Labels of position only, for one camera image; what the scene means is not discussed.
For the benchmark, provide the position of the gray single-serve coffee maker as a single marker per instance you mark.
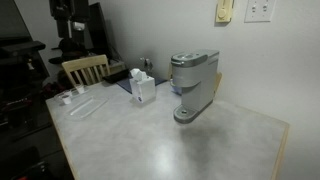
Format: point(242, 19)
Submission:
point(195, 83)

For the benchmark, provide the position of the white tissue box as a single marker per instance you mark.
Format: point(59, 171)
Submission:
point(143, 88)

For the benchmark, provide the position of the clear plastic tray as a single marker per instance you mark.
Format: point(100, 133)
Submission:
point(86, 107)

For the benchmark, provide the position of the white coffee pod cup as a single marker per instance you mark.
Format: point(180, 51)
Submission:
point(80, 88)
point(67, 99)

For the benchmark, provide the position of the tan wooden board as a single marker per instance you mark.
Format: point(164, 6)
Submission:
point(218, 81)

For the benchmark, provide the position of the dark blue mat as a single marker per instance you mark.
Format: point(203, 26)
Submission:
point(125, 83)

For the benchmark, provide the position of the black furniture stand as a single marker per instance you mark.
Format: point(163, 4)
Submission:
point(20, 66)

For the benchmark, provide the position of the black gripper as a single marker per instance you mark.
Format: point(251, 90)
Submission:
point(68, 9)

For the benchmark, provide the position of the light wooden chair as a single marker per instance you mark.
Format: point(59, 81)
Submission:
point(87, 63)

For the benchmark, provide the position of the white wall outlet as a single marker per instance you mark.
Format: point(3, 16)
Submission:
point(260, 10)

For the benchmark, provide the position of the beige box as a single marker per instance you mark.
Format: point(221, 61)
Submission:
point(117, 66)

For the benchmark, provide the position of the black bag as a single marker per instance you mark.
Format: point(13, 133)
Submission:
point(70, 45)

